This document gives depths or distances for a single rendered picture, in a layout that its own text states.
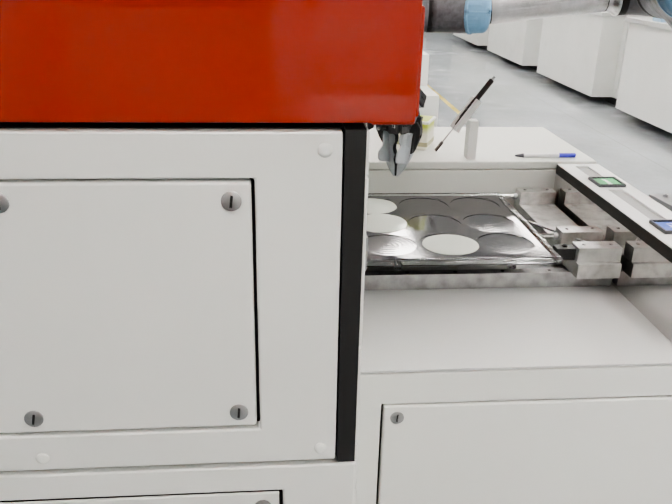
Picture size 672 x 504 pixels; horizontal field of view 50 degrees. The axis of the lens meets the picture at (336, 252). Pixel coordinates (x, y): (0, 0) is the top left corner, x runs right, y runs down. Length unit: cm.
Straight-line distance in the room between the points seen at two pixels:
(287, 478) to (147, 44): 52
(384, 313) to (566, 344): 30
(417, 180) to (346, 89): 91
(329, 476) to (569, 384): 43
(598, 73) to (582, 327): 678
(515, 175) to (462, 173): 12
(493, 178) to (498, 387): 64
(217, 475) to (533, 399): 51
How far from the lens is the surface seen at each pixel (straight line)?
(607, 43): 795
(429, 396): 111
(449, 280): 133
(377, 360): 110
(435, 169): 162
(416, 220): 143
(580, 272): 136
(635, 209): 143
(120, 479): 93
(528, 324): 125
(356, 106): 72
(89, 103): 74
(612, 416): 123
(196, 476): 91
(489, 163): 164
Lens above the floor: 138
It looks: 22 degrees down
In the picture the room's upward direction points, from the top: 1 degrees clockwise
